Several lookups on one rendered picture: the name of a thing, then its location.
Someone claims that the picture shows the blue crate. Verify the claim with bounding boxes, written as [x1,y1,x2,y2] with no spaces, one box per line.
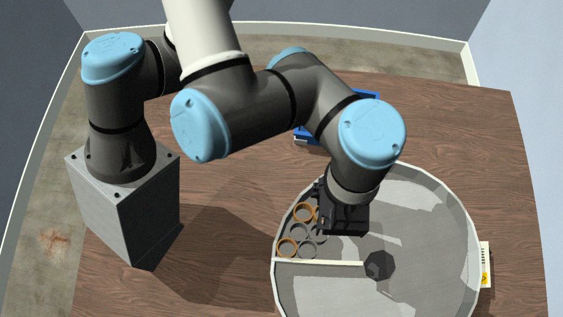
[294,88,379,146]

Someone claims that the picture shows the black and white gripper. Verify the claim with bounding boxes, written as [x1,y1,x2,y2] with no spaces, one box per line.
[311,162,380,238]

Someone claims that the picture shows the bronze bushing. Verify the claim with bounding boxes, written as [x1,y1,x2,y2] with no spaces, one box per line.
[276,237,297,258]
[313,205,319,223]
[293,202,314,225]

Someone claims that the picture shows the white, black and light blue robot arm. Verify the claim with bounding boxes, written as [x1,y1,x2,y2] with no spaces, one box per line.
[81,0,407,204]

